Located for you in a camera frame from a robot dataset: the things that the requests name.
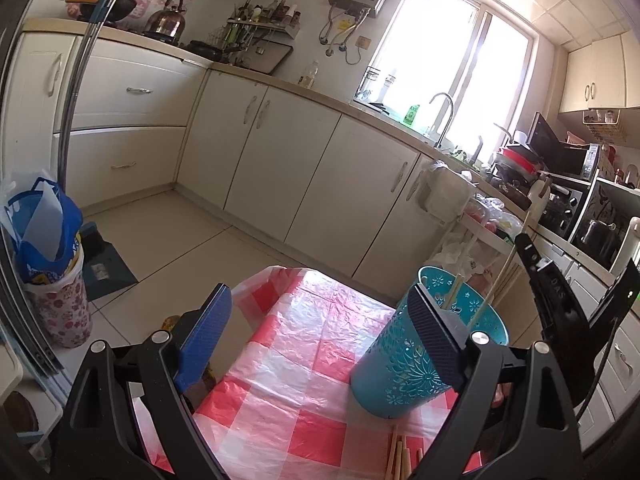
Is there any kitchen faucet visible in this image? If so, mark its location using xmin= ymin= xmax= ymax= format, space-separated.
xmin=430 ymin=92 xmax=456 ymax=148

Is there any yellow patterned slipper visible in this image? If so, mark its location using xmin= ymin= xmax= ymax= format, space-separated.
xmin=160 ymin=315 xmax=181 ymax=333

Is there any black toaster oven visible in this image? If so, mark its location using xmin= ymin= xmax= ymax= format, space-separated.
xmin=538 ymin=177 xmax=589 ymax=240

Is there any white rolling storage cart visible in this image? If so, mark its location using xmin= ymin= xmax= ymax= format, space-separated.
xmin=425 ymin=200 xmax=522 ymax=307

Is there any red white checkered tablecloth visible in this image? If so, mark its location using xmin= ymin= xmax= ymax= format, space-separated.
xmin=129 ymin=264 xmax=486 ymax=480

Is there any white electric kettle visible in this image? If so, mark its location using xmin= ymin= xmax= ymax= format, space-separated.
xmin=611 ymin=217 xmax=640 ymax=276

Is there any black microwave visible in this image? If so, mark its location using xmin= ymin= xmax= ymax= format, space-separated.
xmin=527 ymin=112 xmax=600 ymax=181

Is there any blue plastic bag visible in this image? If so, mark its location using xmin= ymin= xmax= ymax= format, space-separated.
xmin=1 ymin=171 xmax=84 ymax=285

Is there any plastic bottle on counter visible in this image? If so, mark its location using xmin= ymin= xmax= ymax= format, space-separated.
xmin=298 ymin=60 xmax=319 ymax=89

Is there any stainless steel kettle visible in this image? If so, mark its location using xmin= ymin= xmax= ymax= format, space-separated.
xmin=143 ymin=0 xmax=186 ymax=46

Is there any wall dish rack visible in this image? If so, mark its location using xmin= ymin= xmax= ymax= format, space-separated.
xmin=208 ymin=0 xmax=302 ymax=75

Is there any mop handle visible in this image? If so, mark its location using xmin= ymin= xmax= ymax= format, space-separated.
xmin=56 ymin=0 xmax=117 ymax=191

